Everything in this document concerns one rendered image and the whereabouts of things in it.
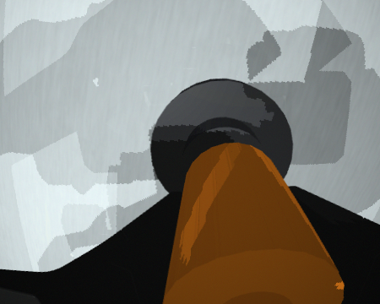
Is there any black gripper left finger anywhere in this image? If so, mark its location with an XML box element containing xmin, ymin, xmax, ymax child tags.
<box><xmin>0</xmin><ymin>192</ymin><xmax>182</xmax><ymax>304</ymax></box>

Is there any orange knob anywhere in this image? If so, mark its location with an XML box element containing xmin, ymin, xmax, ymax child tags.
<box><xmin>163</xmin><ymin>143</ymin><xmax>345</xmax><ymax>304</ymax></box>

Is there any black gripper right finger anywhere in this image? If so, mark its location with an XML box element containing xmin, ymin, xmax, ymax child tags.
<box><xmin>288</xmin><ymin>186</ymin><xmax>380</xmax><ymax>304</ymax></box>

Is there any dark grey round pedestal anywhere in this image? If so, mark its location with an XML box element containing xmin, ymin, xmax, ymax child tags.
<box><xmin>150</xmin><ymin>79</ymin><xmax>294</xmax><ymax>193</ymax></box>

